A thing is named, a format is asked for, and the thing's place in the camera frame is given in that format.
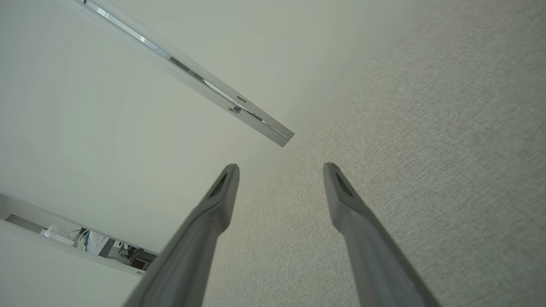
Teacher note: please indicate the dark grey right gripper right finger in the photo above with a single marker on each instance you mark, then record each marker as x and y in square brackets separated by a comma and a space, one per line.
[375, 256]

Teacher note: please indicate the white window frame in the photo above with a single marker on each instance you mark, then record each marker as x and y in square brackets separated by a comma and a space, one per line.
[42, 213]

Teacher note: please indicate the white and blue paper sheet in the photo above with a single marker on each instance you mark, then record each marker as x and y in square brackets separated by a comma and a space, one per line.
[96, 243]

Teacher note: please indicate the black equipment behind window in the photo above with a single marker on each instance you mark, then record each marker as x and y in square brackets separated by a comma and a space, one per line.
[138, 259]

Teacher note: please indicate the grey partition wall post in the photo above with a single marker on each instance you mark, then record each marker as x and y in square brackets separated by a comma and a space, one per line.
[273, 132]

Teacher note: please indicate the white box behind window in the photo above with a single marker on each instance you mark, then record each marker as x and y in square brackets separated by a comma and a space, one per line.
[57, 233]

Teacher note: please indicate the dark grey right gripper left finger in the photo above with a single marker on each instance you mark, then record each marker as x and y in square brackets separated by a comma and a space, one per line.
[187, 256]

